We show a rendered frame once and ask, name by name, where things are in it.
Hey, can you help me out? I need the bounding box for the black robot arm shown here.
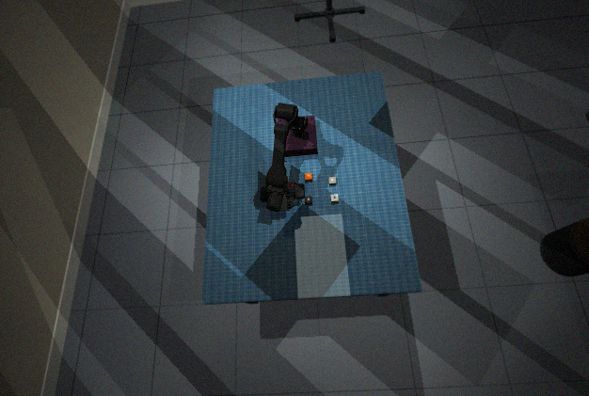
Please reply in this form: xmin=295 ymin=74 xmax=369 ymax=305
xmin=265 ymin=103 xmax=309 ymax=212

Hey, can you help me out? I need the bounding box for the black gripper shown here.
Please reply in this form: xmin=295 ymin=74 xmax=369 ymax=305
xmin=260 ymin=183 xmax=305 ymax=202

